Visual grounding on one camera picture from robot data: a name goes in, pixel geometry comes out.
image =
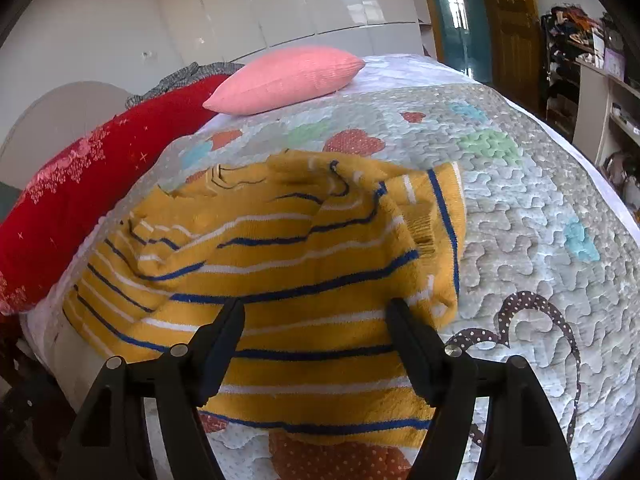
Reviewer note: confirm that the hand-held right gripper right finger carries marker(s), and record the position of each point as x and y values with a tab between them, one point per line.
415	350

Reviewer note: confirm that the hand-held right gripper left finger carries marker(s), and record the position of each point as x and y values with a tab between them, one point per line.
220	350

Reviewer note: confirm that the yellow striped knit sweater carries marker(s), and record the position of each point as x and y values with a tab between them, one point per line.
280	270

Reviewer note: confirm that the black clothes rack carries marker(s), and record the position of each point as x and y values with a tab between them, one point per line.
570	55

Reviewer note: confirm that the white quilted bedspread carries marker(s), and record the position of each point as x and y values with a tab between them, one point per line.
525	200

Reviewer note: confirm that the red floral quilt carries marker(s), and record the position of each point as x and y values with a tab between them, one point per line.
85	180

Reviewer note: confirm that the grey plaid cloth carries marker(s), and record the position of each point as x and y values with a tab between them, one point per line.
185	77

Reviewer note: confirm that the white headboard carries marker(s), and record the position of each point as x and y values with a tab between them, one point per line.
60	125

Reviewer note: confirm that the pink pillow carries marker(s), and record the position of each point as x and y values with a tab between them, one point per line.
292	77

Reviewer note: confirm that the white shelf desk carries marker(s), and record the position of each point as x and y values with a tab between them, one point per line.
607	115

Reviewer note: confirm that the wooden door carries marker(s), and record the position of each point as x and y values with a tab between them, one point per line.
510	30

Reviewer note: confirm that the white glossy wardrobe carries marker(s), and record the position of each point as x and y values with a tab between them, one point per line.
295	5

